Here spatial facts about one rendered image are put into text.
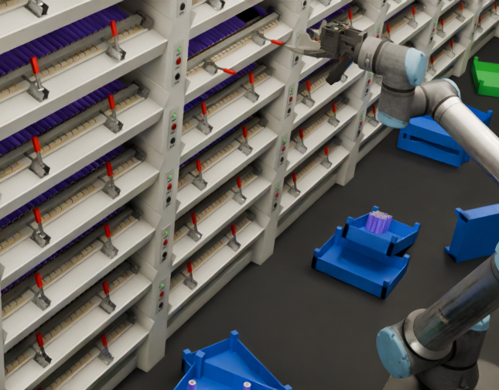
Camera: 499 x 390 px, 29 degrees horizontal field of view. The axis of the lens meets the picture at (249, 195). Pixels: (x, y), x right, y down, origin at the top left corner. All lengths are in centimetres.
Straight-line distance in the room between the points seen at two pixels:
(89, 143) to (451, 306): 100
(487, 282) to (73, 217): 102
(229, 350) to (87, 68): 125
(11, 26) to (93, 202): 64
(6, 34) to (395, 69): 105
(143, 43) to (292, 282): 137
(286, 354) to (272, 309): 23
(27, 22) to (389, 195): 237
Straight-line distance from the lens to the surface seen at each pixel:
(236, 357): 309
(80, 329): 261
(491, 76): 529
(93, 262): 252
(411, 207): 397
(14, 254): 223
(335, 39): 256
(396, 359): 271
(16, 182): 213
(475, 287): 241
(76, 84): 214
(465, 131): 255
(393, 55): 251
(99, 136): 231
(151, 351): 298
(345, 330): 327
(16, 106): 203
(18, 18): 196
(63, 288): 244
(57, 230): 231
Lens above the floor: 209
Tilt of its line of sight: 33 degrees down
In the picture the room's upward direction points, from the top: 7 degrees clockwise
